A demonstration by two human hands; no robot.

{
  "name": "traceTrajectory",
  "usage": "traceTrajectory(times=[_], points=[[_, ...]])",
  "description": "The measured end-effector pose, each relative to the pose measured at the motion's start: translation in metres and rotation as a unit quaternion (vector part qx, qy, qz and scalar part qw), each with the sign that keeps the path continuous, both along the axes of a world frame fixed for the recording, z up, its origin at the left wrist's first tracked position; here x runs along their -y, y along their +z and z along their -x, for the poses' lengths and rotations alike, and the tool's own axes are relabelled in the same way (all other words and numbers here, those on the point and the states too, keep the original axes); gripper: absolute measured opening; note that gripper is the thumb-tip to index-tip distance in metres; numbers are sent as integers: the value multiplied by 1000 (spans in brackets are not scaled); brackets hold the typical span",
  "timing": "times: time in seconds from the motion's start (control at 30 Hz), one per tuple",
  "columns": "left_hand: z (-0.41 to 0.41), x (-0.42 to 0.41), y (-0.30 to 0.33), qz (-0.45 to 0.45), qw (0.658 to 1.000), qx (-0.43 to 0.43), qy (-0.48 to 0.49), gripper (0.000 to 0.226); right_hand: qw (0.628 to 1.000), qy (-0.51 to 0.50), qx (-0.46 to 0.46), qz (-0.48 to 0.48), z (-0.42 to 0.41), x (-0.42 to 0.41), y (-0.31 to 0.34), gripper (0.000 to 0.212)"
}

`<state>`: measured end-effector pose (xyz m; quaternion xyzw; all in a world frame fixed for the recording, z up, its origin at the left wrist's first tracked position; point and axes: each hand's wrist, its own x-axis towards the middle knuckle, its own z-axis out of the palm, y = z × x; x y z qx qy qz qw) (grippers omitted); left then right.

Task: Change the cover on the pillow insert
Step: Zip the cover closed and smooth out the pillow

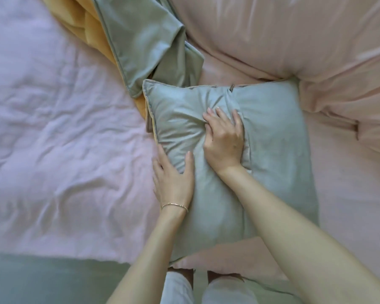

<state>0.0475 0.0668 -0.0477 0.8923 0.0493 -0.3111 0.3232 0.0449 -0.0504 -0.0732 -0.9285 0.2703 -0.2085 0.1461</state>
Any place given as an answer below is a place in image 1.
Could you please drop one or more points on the person's left hand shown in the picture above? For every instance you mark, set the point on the person's left hand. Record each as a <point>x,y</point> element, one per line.
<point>172,183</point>

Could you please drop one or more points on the person's right forearm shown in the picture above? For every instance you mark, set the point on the person's right forearm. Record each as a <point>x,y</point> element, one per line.
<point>304,243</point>

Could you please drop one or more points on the grey-green cushion cover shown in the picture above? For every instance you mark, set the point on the grey-green cushion cover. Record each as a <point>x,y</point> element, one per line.
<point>272,155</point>
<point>139,37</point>

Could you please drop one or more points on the pink duvet with white ruffle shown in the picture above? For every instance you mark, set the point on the pink duvet with white ruffle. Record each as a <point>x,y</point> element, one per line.
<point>304,37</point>

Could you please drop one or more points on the person's right hand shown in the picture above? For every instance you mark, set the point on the person's right hand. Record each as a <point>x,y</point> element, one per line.
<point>225,142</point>

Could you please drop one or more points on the pink bed sheet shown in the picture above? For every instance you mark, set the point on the pink bed sheet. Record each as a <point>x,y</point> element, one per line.
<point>50,139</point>

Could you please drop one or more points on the person's left forearm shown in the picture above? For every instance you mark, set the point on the person's left forearm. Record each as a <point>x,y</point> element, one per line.
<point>149,262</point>

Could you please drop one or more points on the person's white trousers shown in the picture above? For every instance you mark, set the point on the person's white trousers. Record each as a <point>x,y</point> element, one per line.
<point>177,291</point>

